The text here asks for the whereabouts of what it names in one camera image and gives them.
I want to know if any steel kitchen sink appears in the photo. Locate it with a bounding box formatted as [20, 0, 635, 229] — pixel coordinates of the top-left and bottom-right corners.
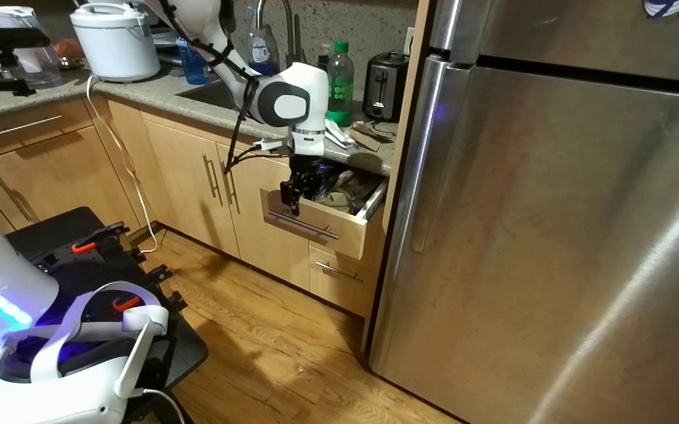
[177, 78, 253, 112]

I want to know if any white VR headset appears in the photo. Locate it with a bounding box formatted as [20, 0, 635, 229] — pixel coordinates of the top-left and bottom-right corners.
[0, 277, 172, 424]

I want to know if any white flat device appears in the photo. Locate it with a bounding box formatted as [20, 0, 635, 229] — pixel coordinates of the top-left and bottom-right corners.
[0, 4, 43, 33]

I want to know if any white blue fridge magnet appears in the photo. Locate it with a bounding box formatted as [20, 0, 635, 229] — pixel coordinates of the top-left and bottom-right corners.
[642, 0, 679, 19]

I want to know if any light wood drawer front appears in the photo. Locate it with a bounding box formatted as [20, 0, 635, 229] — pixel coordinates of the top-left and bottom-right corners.
[308, 248, 376, 319]

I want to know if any wood cabinet side panel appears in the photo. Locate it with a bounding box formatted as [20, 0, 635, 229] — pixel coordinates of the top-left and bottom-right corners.
[361, 0, 436, 355]

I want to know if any clear plastic container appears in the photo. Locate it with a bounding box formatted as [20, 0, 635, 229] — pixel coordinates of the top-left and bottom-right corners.
[12, 45, 66, 90]

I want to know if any large wood cabinet door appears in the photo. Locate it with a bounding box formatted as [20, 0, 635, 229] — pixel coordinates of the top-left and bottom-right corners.
[0, 139, 141, 233]

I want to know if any white appliance power cable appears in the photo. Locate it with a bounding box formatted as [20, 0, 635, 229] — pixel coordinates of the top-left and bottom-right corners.
[84, 73, 166, 257]

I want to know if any brown wooden utensil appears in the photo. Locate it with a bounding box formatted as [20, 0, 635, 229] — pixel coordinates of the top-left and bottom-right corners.
[350, 119, 396, 156]

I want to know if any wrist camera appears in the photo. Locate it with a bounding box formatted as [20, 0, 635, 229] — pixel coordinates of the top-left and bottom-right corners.
[253, 137, 290, 156]

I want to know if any white rice cooker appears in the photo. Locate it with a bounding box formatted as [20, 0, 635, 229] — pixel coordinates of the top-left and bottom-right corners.
[68, 0, 163, 85]

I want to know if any wide wood drawer front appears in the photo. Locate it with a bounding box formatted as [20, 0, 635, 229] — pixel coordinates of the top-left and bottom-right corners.
[0, 94, 100, 165]

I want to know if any metal sink faucet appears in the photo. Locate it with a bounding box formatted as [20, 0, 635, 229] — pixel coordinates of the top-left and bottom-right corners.
[253, 0, 313, 80]

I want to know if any green plastic bottle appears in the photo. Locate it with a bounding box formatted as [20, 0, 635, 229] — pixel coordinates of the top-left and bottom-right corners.
[326, 40, 357, 126]

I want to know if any kitchen utensils pile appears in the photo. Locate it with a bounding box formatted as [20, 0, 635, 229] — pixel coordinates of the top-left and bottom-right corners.
[319, 160, 385, 217]

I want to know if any small orange object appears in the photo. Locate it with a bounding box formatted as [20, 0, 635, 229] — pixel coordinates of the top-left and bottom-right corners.
[53, 38, 87, 70]

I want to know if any black clamp orange handle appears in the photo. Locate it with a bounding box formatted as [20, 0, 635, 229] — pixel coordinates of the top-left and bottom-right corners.
[36, 220, 134, 273]
[107, 262, 188, 325]

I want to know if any stainless steel refrigerator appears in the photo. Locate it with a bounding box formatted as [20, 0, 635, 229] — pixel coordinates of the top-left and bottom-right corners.
[366, 0, 679, 424]

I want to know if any black coffee maker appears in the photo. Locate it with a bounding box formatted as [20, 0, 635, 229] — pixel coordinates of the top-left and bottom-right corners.
[140, 0, 183, 57]

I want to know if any blue plastic cup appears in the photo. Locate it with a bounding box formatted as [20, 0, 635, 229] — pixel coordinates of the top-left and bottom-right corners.
[177, 38, 211, 87]

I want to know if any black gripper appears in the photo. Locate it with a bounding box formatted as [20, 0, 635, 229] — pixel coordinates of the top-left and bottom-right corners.
[279, 153, 335, 217]

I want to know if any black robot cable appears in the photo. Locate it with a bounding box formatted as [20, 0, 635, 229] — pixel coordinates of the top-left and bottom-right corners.
[219, 45, 296, 173]

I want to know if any white headset cable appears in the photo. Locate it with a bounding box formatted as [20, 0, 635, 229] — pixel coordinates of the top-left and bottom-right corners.
[130, 387, 188, 424]

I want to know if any clear dish soap bottle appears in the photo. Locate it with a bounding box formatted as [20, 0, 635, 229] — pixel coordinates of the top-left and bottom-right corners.
[245, 21, 283, 78]

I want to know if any light wood cabinet door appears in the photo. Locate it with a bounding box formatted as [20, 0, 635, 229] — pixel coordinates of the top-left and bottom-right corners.
[140, 111, 241, 257]
[216, 139, 313, 292]

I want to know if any shallow wood utensil drawer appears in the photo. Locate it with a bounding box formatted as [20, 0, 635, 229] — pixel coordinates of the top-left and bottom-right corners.
[257, 150, 392, 264]

